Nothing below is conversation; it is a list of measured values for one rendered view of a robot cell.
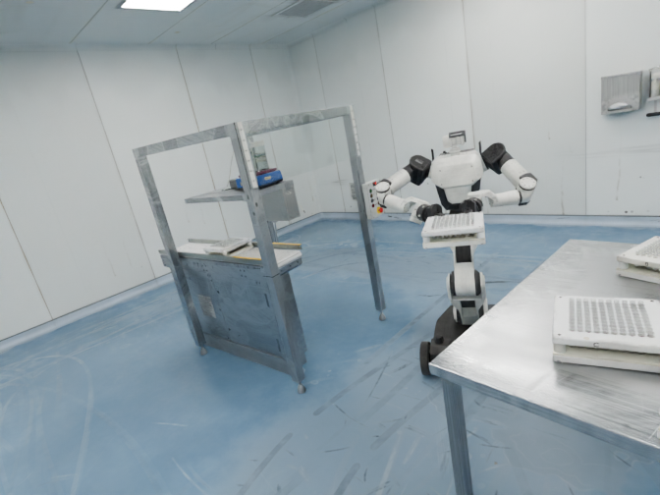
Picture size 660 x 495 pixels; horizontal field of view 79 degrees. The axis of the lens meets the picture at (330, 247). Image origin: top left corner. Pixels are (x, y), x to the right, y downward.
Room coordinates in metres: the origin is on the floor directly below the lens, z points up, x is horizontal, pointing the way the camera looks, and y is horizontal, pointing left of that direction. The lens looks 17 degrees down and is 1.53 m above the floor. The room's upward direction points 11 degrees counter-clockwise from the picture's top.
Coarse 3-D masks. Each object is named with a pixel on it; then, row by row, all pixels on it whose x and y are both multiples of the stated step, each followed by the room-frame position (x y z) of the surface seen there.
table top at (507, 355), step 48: (576, 240) 1.63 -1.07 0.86; (528, 288) 1.28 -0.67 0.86; (576, 288) 1.21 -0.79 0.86; (624, 288) 1.15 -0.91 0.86; (480, 336) 1.04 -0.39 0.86; (528, 336) 0.99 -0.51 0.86; (480, 384) 0.84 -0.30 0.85; (528, 384) 0.80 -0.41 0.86; (576, 384) 0.77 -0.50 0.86; (624, 384) 0.74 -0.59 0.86; (624, 432) 0.61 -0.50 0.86
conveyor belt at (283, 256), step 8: (176, 248) 3.16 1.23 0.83; (184, 248) 3.10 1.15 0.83; (192, 248) 3.04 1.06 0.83; (200, 248) 2.99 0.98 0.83; (256, 248) 2.65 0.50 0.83; (184, 256) 2.88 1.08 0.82; (248, 256) 2.50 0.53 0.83; (256, 256) 2.46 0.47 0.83; (280, 256) 2.36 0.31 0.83; (288, 256) 2.33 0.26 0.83; (296, 256) 2.36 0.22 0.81; (256, 264) 2.31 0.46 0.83; (280, 264) 2.26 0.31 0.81
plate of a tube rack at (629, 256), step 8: (648, 240) 1.32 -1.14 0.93; (656, 240) 1.31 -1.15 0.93; (632, 248) 1.27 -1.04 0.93; (640, 248) 1.26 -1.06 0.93; (624, 256) 1.23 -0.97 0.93; (632, 256) 1.21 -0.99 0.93; (640, 256) 1.20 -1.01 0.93; (640, 264) 1.18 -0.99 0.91; (648, 264) 1.16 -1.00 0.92; (656, 264) 1.14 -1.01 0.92
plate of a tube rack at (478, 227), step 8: (480, 216) 1.64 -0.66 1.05; (448, 224) 1.62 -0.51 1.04; (480, 224) 1.53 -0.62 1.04; (424, 232) 1.58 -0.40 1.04; (432, 232) 1.56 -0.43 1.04; (440, 232) 1.55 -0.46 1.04; (448, 232) 1.54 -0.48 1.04; (456, 232) 1.52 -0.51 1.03; (464, 232) 1.51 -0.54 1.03; (472, 232) 1.50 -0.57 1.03
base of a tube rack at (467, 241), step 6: (462, 234) 1.59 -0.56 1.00; (432, 240) 1.59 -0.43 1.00; (438, 240) 1.58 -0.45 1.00; (444, 240) 1.56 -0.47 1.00; (450, 240) 1.55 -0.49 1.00; (456, 240) 1.53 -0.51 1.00; (462, 240) 1.52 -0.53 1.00; (468, 240) 1.51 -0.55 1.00; (474, 240) 1.50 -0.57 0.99; (480, 240) 1.49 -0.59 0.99; (426, 246) 1.57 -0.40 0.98; (432, 246) 1.56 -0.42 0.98; (438, 246) 1.55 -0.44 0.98; (444, 246) 1.54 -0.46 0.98; (450, 246) 1.53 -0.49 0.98; (456, 246) 1.53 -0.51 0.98
